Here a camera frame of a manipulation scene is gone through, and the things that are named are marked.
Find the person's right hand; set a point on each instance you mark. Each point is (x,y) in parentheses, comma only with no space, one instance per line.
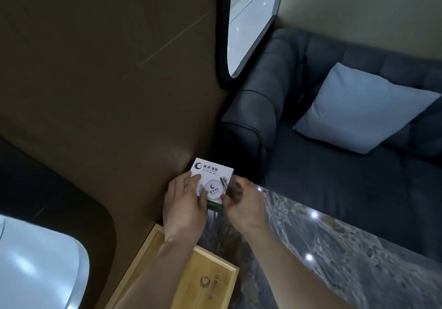
(247,205)

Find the person's left hand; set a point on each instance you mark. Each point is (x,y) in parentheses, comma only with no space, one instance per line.
(184,212)

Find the white and green box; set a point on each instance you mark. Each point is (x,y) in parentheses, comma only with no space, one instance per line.
(214,172)

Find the light wooden tray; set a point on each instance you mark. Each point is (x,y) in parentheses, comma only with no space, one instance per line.
(207,281)

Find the person's left forearm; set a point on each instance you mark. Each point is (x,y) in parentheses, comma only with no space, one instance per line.
(155,277)

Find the dark tufted sofa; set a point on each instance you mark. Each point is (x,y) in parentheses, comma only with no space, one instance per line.
(328,187)

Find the light grey pillow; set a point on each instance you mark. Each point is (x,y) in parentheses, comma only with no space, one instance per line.
(362,108)

